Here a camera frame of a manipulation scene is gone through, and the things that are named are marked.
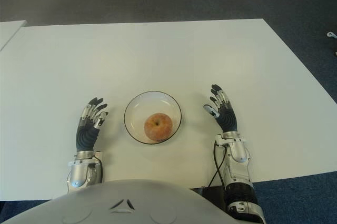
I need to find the left robot hand black silver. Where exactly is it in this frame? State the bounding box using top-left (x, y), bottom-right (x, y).
top-left (75, 97), bottom-right (110, 153)

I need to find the right robot hand black silver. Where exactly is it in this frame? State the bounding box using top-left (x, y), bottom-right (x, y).
top-left (203, 84), bottom-right (239, 134)

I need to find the red yellow apple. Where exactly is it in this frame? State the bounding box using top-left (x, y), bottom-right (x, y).
top-left (143, 113), bottom-right (174, 141)

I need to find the white plate with black rim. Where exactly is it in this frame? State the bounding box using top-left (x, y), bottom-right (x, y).
top-left (123, 90), bottom-right (183, 145)

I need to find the grey robot torso shell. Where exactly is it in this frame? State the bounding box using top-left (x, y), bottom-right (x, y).
top-left (9, 179), bottom-right (235, 224)

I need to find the black base under table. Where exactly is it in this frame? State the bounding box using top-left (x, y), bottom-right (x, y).
top-left (190, 186), bottom-right (227, 209)

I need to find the white side table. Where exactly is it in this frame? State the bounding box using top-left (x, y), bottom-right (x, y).
top-left (0, 19), bottom-right (27, 52)

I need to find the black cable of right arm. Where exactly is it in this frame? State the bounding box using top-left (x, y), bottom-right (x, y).
top-left (207, 142), bottom-right (227, 189)

